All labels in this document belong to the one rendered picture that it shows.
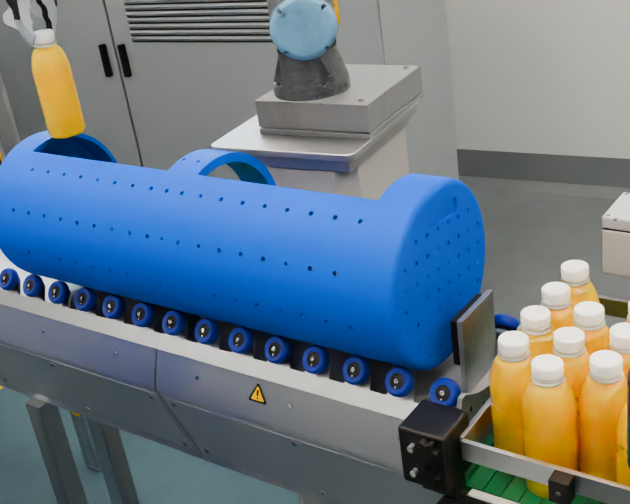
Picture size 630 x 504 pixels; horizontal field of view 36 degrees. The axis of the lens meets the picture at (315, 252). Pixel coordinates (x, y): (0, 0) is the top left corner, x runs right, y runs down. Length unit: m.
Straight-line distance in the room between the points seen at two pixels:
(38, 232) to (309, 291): 0.59
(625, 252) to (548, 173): 2.84
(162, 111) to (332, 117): 1.82
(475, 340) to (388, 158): 0.60
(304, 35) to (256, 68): 1.60
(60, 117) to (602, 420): 1.08
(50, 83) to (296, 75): 0.45
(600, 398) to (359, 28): 2.01
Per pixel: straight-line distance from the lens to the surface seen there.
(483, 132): 4.44
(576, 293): 1.43
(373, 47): 3.04
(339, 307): 1.35
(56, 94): 1.79
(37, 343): 1.98
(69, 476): 2.33
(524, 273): 3.70
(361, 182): 1.83
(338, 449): 1.53
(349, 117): 1.81
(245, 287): 1.45
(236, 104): 3.38
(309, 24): 1.69
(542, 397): 1.22
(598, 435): 1.25
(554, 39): 4.20
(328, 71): 1.86
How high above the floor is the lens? 1.76
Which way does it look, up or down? 26 degrees down
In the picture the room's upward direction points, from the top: 9 degrees counter-clockwise
